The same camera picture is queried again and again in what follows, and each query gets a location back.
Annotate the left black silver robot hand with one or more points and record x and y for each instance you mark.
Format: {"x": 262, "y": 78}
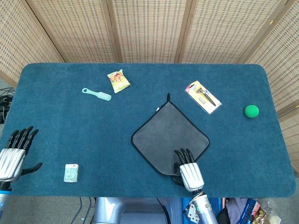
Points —
{"x": 10, "y": 161}

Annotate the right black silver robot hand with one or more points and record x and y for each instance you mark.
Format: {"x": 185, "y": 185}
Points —
{"x": 191, "y": 173}

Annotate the grey and green cloth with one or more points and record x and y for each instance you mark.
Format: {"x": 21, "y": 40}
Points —
{"x": 163, "y": 137}

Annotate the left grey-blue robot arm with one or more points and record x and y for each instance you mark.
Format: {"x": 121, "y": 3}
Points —
{"x": 3, "y": 203}

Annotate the playing cards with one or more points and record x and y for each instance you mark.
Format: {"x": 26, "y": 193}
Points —
{"x": 192, "y": 213}

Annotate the green tissue pack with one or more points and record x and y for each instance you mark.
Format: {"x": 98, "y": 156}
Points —
{"x": 71, "y": 173}

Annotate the blue printed box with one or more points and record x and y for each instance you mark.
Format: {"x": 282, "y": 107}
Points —
{"x": 247, "y": 211}

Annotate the grey robot torso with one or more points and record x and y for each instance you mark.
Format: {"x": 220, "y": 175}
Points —
{"x": 130, "y": 210}

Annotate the razor in yellow blister pack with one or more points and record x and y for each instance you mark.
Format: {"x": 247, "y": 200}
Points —
{"x": 203, "y": 96}

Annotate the green ball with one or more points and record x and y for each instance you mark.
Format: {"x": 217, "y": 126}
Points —
{"x": 251, "y": 111}

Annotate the clear plastic bag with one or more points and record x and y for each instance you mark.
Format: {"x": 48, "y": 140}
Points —
{"x": 271, "y": 210}

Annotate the teal table cloth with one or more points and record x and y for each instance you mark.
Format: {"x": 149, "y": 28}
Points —
{"x": 93, "y": 130}

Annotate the mint green brush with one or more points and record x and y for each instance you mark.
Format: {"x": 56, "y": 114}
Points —
{"x": 102, "y": 95}

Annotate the yellow snack packet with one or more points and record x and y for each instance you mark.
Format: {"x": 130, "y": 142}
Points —
{"x": 118, "y": 81}

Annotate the woven bamboo folding screen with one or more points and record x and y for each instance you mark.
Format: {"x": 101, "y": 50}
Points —
{"x": 149, "y": 30}

